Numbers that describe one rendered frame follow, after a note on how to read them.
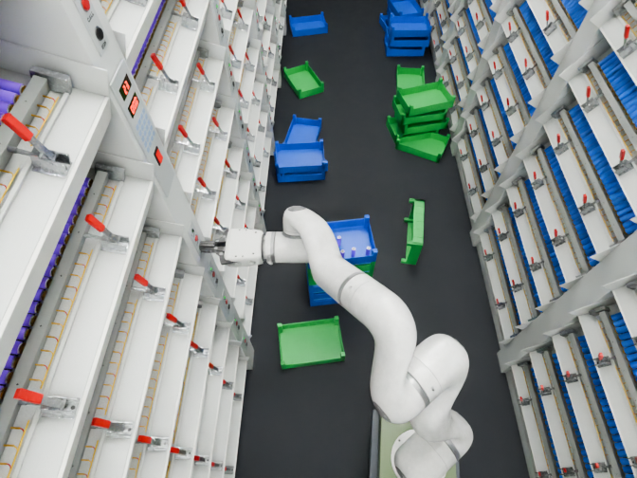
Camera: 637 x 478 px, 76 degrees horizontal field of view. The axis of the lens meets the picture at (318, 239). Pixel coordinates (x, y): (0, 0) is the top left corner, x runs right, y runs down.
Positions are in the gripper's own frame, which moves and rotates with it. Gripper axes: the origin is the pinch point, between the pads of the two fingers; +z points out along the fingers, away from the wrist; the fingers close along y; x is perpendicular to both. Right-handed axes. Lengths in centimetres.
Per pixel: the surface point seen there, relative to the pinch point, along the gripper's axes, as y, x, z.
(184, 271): -6.1, -3.0, 6.2
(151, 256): -12.1, 15.1, 7.3
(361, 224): 51, -61, -48
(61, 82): -7, 56, 7
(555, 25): 93, 9, -117
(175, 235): -5.1, 13.1, 3.8
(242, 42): 107, -7, 5
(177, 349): -26.3, -6.5, 4.9
